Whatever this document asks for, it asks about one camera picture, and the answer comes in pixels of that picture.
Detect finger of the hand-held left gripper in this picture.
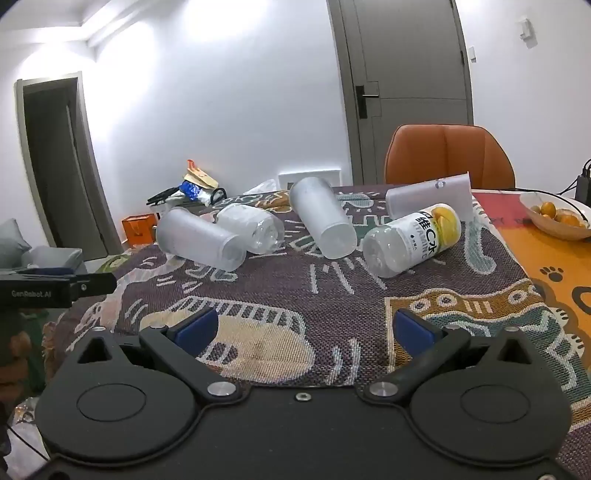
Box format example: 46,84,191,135
69,272,119,297

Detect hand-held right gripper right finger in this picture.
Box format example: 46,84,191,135
357,307,542,409

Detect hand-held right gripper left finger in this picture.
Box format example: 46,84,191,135
74,307,242,408

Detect frosted plastic cup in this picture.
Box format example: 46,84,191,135
289,176,359,260
385,172,475,225
156,207,248,272

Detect grey sofa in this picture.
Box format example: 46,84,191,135
0,218,86,278

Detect orange box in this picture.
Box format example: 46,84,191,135
121,215,160,248

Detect yellow label plastic bottle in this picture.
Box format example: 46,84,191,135
362,202,463,279

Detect printed blanket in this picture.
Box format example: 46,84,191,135
44,185,591,446

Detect black bag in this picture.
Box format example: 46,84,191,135
147,186,186,207

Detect clear plastic bottle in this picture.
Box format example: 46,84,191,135
216,203,286,255

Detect orange paw print tablecloth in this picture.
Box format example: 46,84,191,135
471,188,591,346

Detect orange and yellow paper bag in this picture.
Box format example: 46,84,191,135
184,159,221,191

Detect white fruit bowl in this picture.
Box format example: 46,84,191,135
519,191,591,242

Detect orange chair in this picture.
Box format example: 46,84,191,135
383,124,517,191

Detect black power adapter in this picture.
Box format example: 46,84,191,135
574,159,591,202

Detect grey door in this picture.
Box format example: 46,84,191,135
327,0,475,186

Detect dark door frame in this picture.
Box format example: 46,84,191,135
14,71,126,260

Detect black cable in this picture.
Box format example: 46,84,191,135
514,178,578,196

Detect black door handle lock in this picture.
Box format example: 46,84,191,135
354,84,382,119

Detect white wall device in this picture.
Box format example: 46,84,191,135
516,17,539,48

